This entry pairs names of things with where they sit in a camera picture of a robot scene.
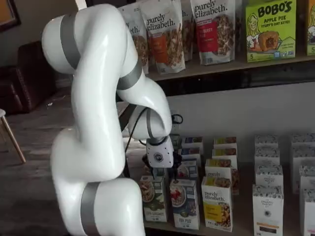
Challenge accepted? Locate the green and white cereal box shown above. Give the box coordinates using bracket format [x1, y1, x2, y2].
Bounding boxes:
[139, 174, 168, 223]

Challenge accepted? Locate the white chair with wooden legs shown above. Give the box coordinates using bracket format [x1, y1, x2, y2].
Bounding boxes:
[0, 108, 27, 164]

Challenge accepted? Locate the red label purely elizabeth pouch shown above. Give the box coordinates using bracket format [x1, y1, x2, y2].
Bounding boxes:
[190, 0, 236, 66]

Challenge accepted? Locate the purely elizabeth granola pouch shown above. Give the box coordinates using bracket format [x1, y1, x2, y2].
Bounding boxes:
[117, 1, 150, 75]
[180, 0, 195, 62]

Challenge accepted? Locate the brown leather armchair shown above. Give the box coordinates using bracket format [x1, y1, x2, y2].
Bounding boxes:
[0, 40, 58, 117]

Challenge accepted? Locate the black metal wooden board shelf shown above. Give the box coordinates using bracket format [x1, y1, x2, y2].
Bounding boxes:
[115, 53, 315, 236]

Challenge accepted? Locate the yellow purely elizabeth granola box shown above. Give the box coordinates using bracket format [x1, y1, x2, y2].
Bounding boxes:
[213, 136, 238, 149]
[204, 158, 240, 195]
[212, 147, 238, 163]
[201, 176, 233, 233]

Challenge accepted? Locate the white organic pantry box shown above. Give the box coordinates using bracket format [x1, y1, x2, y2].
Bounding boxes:
[302, 188, 315, 236]
[252, 184, 285, 236]
[290, 133, 315, 149]
[292, 147, 315, 194]
[253, 135, 279, 148]
[254, 147, 281, 167]
[298, 165, 315, 195]
[254, 164, 284, 188]

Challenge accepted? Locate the orange label purely elizabeth pouch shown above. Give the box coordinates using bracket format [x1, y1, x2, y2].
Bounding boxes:
[139, 1, 187, 75]

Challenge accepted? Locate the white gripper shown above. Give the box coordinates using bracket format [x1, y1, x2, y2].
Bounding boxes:
[142, 136, 183, 183]

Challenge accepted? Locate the blue and white cereal box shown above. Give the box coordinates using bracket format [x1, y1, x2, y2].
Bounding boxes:
[181, 136, 204, 149]
[169, 178, 201, 231]
[180, 147, 204, 161]
[177, 158, 199, 183]

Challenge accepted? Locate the green Bobo's apple pie box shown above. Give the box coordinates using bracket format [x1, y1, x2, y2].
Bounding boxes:
[245, 0, 297, 63]

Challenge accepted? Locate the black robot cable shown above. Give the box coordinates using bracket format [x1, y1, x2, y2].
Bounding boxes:
[124, 107, 184, 174]

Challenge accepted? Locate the dark framed picture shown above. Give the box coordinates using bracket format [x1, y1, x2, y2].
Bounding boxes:
[0, 0, 22, 33]

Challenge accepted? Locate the yellow snack box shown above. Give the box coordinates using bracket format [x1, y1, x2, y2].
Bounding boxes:
[306, 0, 315, 57]

